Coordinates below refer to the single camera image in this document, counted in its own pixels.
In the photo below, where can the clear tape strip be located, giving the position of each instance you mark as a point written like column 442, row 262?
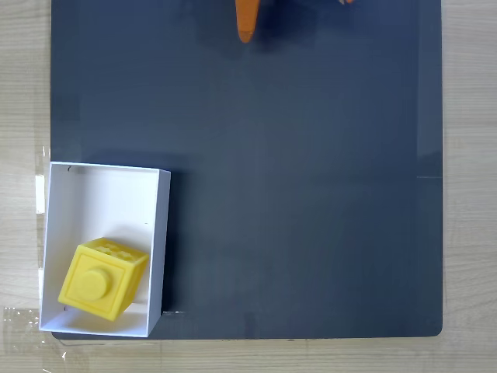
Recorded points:
column 40, row 194
column 27, row 334

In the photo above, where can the white open cardboard box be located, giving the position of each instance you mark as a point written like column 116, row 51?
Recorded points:
column 108, row 202

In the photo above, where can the dark grey table mat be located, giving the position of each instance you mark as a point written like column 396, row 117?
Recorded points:
column 310, row 233

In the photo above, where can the yellow stud toy block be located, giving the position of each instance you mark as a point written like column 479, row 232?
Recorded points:
column 97, row 283

